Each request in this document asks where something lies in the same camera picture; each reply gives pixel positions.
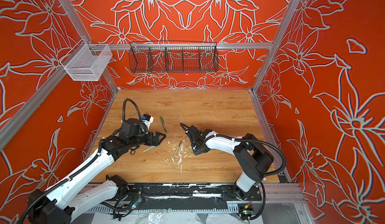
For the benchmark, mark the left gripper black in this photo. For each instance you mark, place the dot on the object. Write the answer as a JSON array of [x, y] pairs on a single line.
[[152, 142]]

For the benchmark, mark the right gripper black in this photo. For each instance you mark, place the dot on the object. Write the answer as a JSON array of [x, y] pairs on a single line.
[[196, 152]]

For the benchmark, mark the dark green pen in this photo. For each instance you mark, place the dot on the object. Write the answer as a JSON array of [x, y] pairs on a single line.
[[164, 127]]

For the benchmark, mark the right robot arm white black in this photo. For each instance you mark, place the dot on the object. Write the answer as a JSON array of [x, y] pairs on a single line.
[[252, 155]]

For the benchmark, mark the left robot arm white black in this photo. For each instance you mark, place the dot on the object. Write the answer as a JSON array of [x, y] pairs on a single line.
[[61, 203]]

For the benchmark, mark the beige pen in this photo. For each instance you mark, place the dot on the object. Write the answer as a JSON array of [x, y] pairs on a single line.
[[177, 149]]

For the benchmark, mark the white mesh basket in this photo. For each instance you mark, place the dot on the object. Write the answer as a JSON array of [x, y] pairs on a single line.
[[87, 62]]

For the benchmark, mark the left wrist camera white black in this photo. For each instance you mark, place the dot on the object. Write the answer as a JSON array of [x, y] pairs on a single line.
[[147, 120]]

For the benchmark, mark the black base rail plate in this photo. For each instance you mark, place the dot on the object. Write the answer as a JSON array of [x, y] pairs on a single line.
[[186, 196]]

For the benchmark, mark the black wire basket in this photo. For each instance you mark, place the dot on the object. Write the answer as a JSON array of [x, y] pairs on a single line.
[[173, 60]]

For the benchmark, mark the white slotted cable duct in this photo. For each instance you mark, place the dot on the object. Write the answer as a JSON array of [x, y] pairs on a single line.
[[231, 209]]

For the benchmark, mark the aluminium frame bar back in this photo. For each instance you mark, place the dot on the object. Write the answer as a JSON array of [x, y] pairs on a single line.
[[219, 46]]

